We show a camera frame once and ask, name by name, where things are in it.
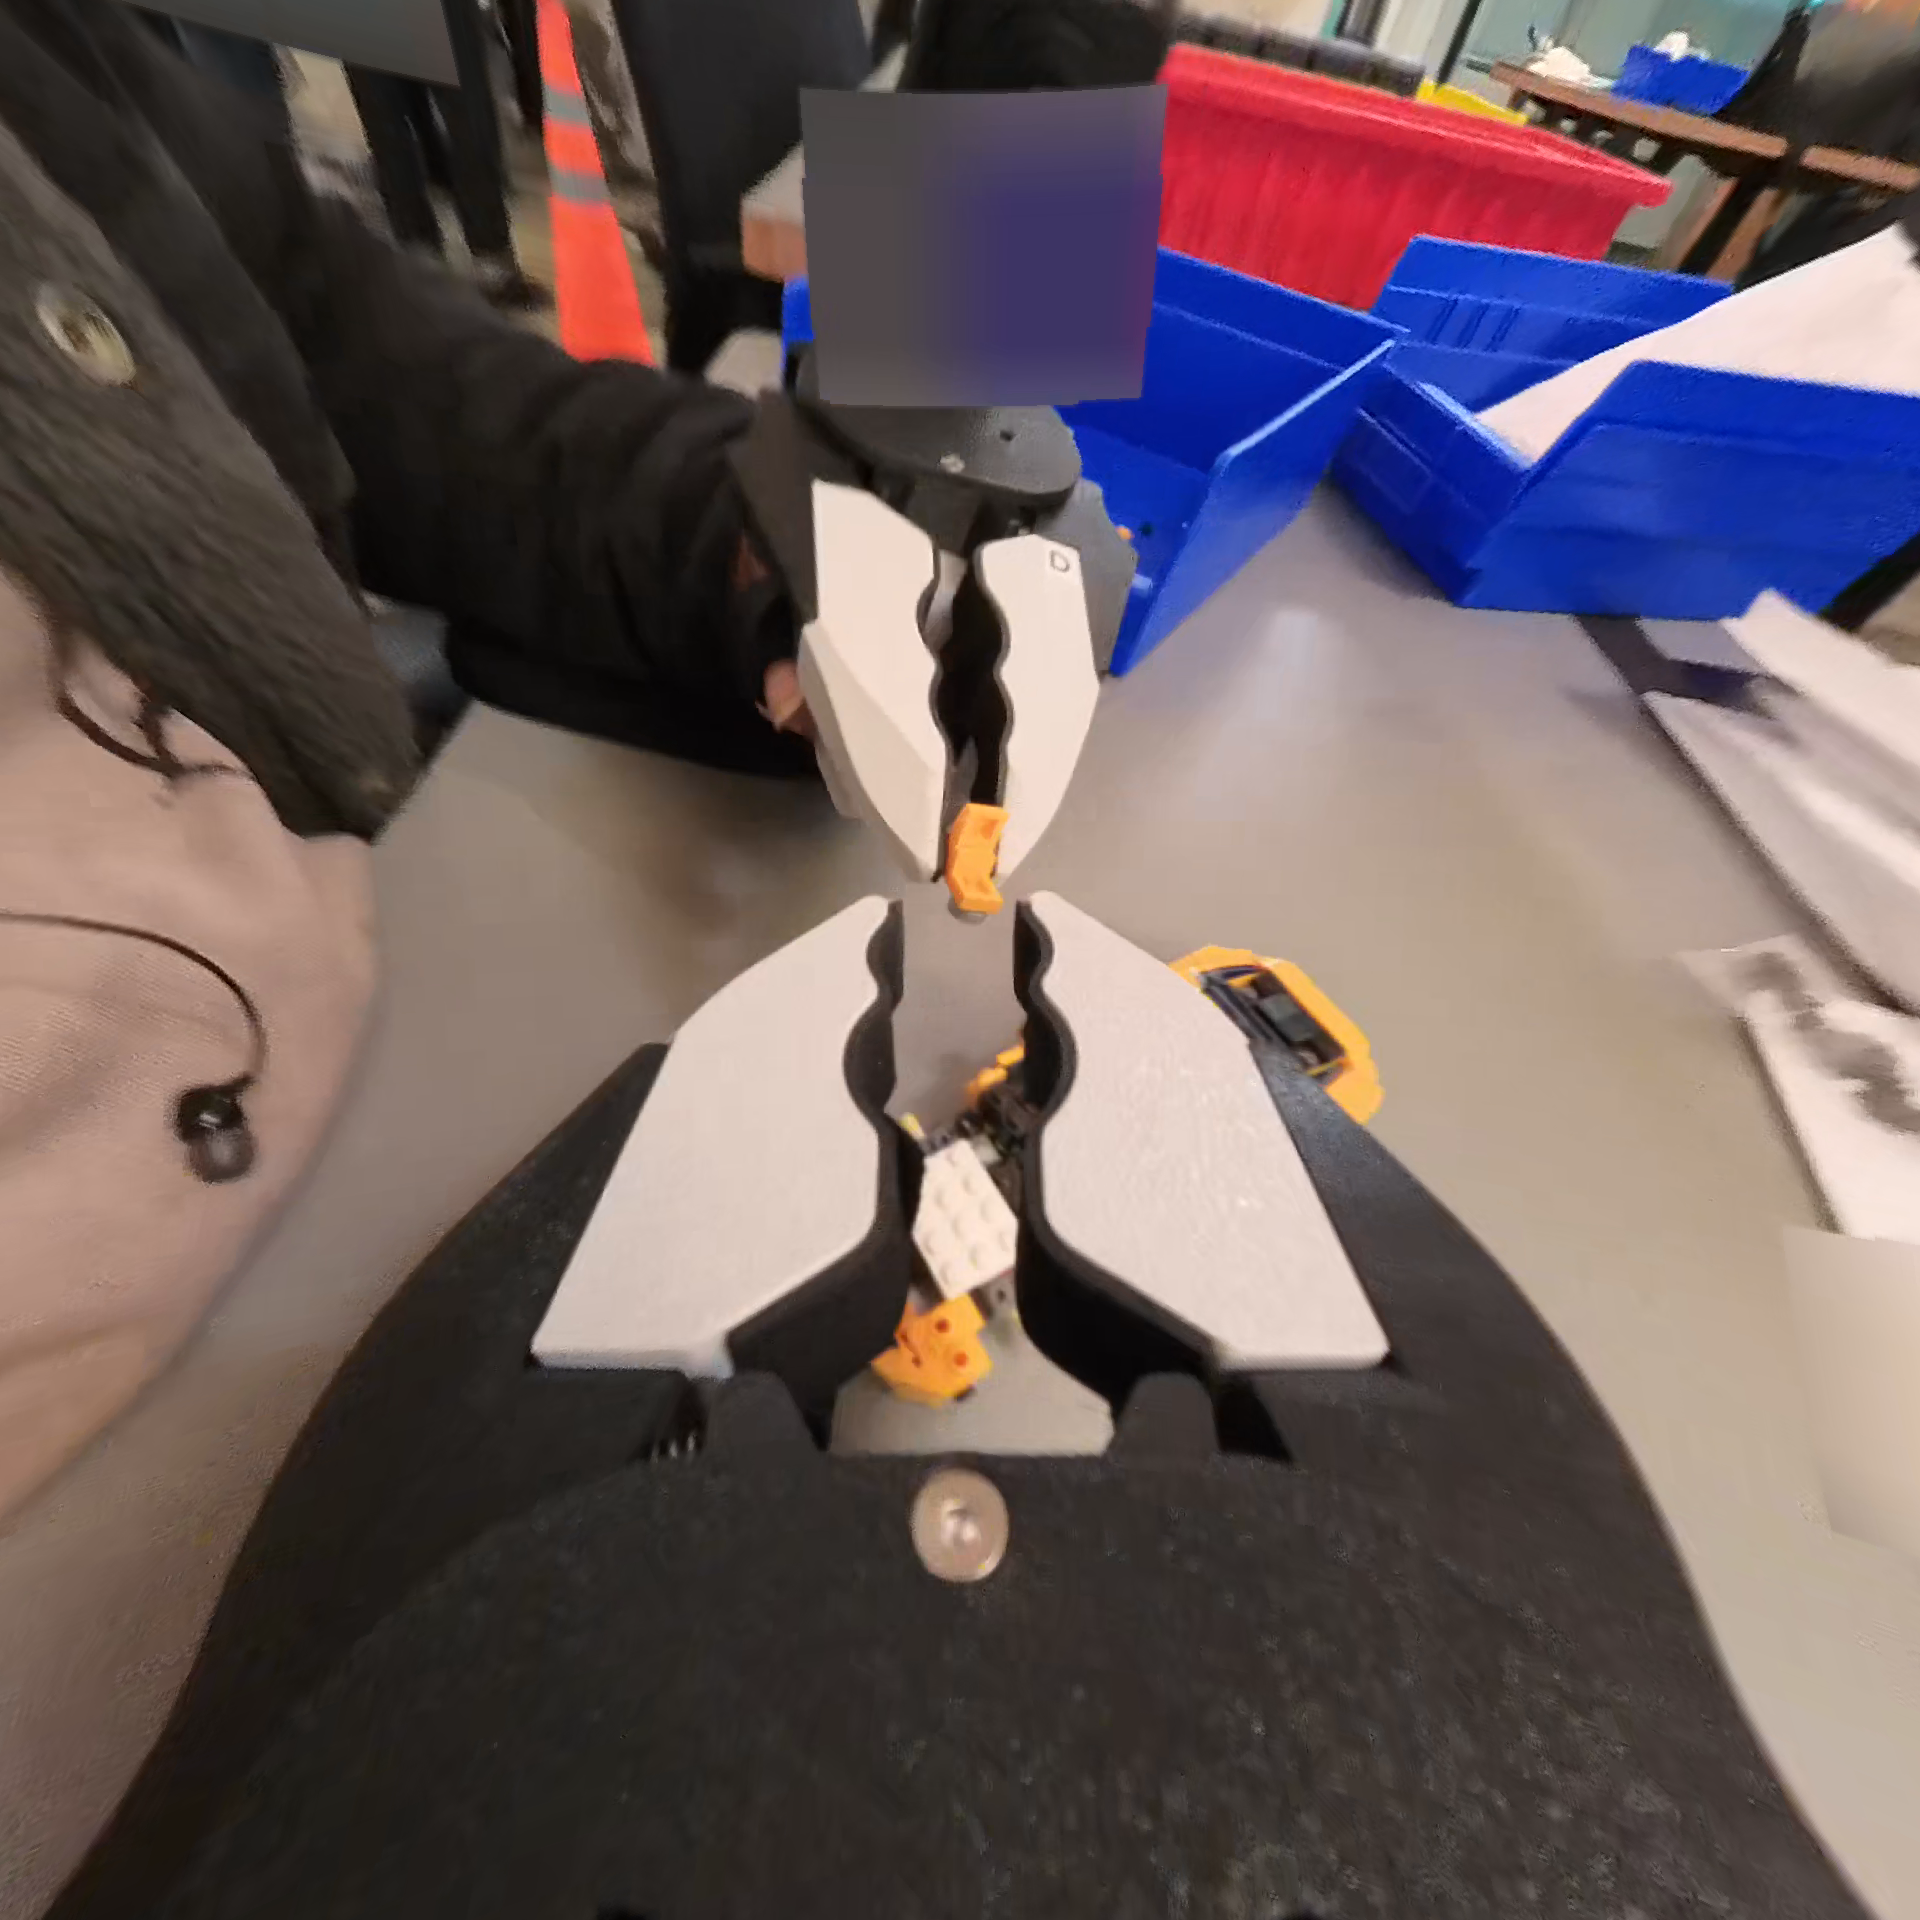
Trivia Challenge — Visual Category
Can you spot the orange lego car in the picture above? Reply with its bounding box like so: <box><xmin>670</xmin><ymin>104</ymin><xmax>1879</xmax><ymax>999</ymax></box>
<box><xmin>873</xmin><ymin>948</ymin><xmax>1388</xmax><ymax>1408</ymax></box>

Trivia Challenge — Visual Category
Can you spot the white paper sheet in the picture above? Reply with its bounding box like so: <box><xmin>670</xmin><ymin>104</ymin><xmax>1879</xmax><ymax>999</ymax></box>
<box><xmin>1476</xmin><ymin>228</ymin><xmax>1920</xmax><ymax>460</ymax></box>

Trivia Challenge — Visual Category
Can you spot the orange traffic cone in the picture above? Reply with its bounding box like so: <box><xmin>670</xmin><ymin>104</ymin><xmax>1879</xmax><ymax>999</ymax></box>
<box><xmin>533</xmin><ymin>0</ymin><xmax>665</xmax><ymax>369</ymax></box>

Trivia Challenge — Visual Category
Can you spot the red plastic bin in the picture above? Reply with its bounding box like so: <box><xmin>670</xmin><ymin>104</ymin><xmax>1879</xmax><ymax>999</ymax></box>
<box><xmin>1153</xmin><ymin>42</ymin><xmax>1676</xmax><ymax>309</ymax></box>

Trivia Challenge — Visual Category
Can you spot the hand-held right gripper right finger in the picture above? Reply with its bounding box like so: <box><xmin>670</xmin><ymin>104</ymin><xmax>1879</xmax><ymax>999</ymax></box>
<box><xmin>1012</xmin><ymin>892</ymin><xmax>1398</xmax><ymax>1373</ymax></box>

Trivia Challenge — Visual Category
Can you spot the wooden table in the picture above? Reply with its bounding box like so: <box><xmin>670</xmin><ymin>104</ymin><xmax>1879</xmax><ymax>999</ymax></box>
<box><xmin>1493</xmin><ymin>60</ymin><xmax>1920</xmax><ymax>287</ymax></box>

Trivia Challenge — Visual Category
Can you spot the orange lego brick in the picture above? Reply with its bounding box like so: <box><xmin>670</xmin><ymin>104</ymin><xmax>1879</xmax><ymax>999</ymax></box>
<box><xmin>941</xmin><ymin>803</ymin><xmax>1012</xmax><ymax>920</ymax></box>

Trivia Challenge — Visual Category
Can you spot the printed paper sheet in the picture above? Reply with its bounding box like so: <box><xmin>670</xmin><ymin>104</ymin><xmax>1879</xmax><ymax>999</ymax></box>
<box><xmin>1678</xmin><ymin>937</ymin><xmax>1920</xmax><ymax>1246</ymax></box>

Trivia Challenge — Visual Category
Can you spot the person's left forearm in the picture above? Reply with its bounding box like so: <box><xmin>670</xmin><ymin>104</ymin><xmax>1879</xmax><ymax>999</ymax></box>
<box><xmin>292</xmin><ymin>194</ymin><xmax>822</xmax><ymax>784</ymax></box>

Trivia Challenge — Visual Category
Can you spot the blue plastic bin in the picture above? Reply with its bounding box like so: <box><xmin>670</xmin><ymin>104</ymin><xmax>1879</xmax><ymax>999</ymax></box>
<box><xmin>1333</xmin><ymin>353</ymin><xmax>1920</xmax><ymax>616</ymax></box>
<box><xmin>780</xmin><ymin>246</ymin><xmax>1405</xmax><ymax>679</ymax></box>
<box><xmin>1374</xmin><ymin>232</ymin><xmax>1737</xmax><ymax>398</ymax></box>

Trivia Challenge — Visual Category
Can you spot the small blue box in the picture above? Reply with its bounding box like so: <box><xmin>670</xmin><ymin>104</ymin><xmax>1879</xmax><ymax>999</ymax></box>
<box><xmin>1613</xmin><ymin>42</ymin><xmax>1754</xmax><ymax>117</ymax></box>

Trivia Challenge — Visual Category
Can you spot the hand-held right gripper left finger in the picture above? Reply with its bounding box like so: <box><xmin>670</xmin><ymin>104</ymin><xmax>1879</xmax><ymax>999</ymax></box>
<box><xmin>529</xmin><ymin>895</ymin><xmax>918</xmax><ymax>1377</ymax></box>

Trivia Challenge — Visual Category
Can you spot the black earphone cable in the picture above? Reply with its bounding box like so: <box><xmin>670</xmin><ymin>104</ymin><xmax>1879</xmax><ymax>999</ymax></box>
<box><xmin>0</xmin><ymin>909</ymin><xmax>276</xmax><ymax>1185</ymax></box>

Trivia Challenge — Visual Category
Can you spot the pink top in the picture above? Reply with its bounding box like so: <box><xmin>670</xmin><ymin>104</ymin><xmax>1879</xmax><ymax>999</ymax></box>
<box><xmin>0</xmin><ymin>572</ymin><xmax>386</xmax><ymax>1527</ymax></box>

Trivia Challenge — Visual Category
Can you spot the lego instruction booklet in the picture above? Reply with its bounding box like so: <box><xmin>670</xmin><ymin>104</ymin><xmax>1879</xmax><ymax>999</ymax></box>
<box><xmin>1589</xmin><ymin>587</ymin><xmax>1920</xmax><ymax>1010</ymax></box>

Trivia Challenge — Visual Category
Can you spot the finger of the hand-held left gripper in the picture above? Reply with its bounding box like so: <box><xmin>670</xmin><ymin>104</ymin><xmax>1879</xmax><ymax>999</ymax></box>
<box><xmin>792</xmin><ymin>478</ymin><xmax>971</xmax><ymax>885</ymax></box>
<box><xmin>971</xmin><ymin>531</ymin><xmax>1105</xmax><ymax>885</ymax></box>

